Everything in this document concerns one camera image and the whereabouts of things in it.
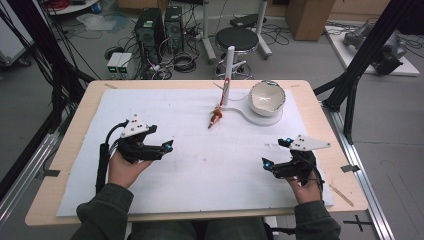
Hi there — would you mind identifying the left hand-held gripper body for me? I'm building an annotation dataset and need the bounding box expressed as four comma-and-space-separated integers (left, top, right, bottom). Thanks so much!
114, 114, 165, 165

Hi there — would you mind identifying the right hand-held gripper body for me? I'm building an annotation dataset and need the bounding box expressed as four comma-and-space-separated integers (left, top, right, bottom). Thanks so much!
272, 134, 332, 187

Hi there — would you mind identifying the white stand with post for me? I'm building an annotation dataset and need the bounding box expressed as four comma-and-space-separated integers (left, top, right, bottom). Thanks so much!
217, 45, 285, 128

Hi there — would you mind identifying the brown toy keychain red strap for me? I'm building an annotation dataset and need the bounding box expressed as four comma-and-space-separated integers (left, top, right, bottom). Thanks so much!
207, 77, 231, 130

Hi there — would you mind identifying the person's left hand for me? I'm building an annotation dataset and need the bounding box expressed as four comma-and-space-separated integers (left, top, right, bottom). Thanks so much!
107, 151, 155, 190

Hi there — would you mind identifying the person's right hand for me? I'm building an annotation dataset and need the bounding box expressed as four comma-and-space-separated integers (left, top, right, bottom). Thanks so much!
285, 170, 324, 205

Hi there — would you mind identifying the white foam board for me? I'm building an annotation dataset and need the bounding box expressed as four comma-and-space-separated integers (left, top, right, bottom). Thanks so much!
56, 88, 335, 218

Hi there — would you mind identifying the white ceramic bowl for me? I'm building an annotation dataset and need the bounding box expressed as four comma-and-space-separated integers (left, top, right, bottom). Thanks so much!
248, 79, 287, 118

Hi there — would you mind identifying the black tape strip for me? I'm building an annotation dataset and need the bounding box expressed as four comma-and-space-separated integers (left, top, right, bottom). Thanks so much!
340, 164, 361, 174
35, 169, 61, 178

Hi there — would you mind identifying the thin wooden stick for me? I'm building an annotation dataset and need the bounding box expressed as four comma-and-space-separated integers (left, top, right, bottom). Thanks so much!
329, 184, 355, 208

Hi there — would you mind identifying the white power supply box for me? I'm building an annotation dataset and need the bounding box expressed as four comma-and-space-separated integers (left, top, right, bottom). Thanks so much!
106, 52, 124, 75
117, 52, 134, 75

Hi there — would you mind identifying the person's right leg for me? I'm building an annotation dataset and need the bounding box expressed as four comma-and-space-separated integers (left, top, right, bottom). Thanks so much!
203, 217, 268, 240

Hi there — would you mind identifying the person's leg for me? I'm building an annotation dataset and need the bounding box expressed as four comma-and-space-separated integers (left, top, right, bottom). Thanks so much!
203, 217, 268, 240
131, 219, 198, 240

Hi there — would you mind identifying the black tape cross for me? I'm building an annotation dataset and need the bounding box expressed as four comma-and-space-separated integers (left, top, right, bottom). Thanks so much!
343, 214, 373, 233

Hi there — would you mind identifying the person's left leg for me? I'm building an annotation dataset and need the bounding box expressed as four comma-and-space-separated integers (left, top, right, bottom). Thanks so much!
131, 219, 198, 240

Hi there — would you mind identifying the large black computer tower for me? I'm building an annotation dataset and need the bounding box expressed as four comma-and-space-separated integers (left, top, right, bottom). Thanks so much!
134, 7, 165, 65

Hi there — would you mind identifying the white metal stand leg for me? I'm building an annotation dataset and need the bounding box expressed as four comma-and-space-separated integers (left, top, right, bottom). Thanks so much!
254, 0, 274, 61
199, 0, 218, 65

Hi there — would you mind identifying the small black computer tower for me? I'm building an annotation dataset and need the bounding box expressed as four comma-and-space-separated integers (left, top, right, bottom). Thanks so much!
164, 5, 185, 54

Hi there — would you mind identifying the white floor platform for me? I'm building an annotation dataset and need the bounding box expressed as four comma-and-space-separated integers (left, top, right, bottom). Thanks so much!
324, 24, 421, 77

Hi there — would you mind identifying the black round stool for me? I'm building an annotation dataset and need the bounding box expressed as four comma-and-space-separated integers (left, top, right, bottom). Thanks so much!
214, 26, 261, 80

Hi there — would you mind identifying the clear plastic sheet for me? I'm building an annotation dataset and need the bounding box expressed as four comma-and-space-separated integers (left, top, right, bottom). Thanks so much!
77, 13, 118, 32

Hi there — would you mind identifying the brown cardboard box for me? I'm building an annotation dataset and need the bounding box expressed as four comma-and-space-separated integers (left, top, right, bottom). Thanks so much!
284, 0, 337, 42

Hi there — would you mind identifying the black flat device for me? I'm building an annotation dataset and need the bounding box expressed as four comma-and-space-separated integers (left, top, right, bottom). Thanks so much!
229, 13, 268, 29

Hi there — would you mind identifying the grey and black robot equipment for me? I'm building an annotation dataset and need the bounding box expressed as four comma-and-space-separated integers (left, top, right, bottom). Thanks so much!
343, 22, 409, 76

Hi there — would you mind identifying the round white table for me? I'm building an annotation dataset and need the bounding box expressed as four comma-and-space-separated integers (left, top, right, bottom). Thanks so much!
46, 0, 101, 16

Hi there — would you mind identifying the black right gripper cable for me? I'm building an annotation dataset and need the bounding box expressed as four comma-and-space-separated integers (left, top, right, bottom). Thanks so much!
299, 156, 326, 202

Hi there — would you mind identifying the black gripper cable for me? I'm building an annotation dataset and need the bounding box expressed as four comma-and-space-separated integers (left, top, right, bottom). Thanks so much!
95, 120, 130, 195
299, 156, 326, 202

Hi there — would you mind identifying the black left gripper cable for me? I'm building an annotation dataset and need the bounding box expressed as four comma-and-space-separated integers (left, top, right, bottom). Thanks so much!
95, 120, 130, 195

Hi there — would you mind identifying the aluminium rail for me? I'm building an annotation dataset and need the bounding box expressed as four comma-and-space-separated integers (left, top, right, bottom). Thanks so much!
0, 133, 60, 228
321, 101, 396, 240

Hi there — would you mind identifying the coil of black cables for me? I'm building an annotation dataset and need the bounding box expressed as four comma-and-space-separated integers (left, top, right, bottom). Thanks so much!
172, 51, 198, 74

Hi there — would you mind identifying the black metal frame strut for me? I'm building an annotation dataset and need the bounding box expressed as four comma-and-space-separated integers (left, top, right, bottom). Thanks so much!
313, 0, 424, 145

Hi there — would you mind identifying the black metal frame with cables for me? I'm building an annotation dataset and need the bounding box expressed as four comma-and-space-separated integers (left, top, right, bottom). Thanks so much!
0, 0, 96, 201

